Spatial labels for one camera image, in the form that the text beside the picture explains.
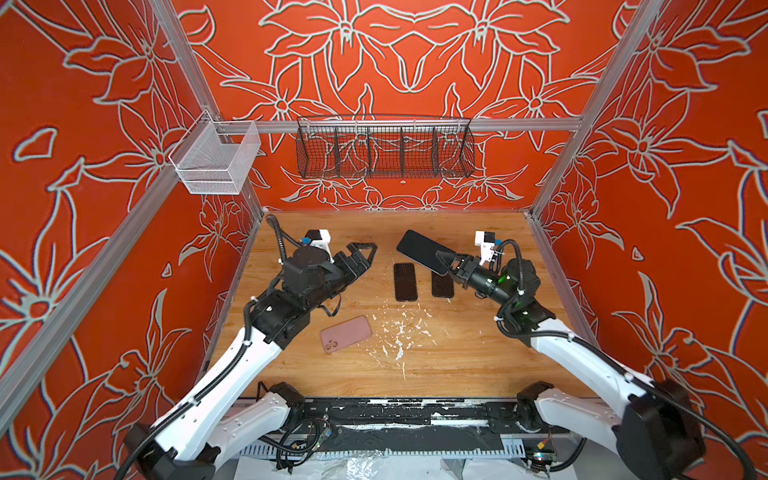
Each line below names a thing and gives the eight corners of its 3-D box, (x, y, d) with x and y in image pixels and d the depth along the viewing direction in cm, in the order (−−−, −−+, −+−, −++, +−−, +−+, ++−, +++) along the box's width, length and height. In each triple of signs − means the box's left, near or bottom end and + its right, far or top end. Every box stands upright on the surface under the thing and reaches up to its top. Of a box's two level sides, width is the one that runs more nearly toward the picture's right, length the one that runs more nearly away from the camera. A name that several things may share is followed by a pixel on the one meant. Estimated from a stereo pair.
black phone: (395, 301, 96) (395, 298, 95) (394, 265, 105) (394, 262, 104) (417, 301, 96) (418, 298, 95) (414, 265, 105) (415, 262, 104)
